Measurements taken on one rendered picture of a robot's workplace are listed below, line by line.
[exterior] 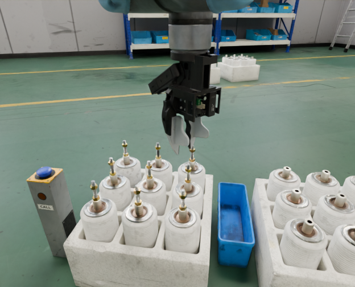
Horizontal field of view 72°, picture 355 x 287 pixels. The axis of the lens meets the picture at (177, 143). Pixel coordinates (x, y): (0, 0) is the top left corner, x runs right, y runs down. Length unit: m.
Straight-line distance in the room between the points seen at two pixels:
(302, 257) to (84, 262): 0.56
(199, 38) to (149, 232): 0.48
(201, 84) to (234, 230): 0.68
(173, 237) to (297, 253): 0.30
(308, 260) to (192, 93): 0.49
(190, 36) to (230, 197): 0.76
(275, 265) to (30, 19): 5.63
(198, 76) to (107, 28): 5.31
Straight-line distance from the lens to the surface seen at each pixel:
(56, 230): 0.89
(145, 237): 0.69
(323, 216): 0.82
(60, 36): 5.75
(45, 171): 0.79
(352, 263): 0.75
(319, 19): 7.95
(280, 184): 0.85
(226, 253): 0.85
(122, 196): 0.79
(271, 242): 0.75
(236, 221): 1.03
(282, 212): 0.78
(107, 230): 0.73
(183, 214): 0.65
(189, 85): 0.46
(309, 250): 0.69
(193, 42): 0.43
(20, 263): 1.03
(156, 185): 0.77
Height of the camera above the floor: 0.72
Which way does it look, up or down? 28 degrees down
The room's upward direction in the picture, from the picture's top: straight up
